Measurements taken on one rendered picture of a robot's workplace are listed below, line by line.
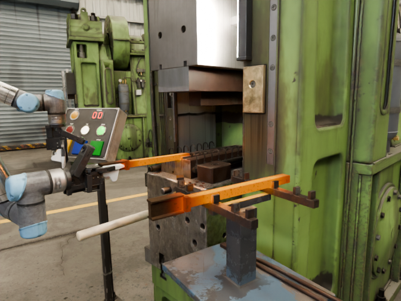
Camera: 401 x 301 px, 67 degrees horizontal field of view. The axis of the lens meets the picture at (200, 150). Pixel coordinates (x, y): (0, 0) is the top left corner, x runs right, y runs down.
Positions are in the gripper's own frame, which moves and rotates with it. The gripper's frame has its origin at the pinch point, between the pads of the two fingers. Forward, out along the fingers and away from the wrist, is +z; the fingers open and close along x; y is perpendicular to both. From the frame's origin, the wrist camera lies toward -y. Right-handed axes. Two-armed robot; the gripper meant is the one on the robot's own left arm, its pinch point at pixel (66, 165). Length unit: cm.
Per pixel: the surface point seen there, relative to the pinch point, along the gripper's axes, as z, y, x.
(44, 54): -151, 110, -753
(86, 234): 30.8, -7.2, 11.0
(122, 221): 30.2, -24.0, 2.4
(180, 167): -2, -48, 31
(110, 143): -9.8, -20.8, 0.0
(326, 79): -38, -106, 48
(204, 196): -7, -39, 87
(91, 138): -11.7, -11.9, -7.4
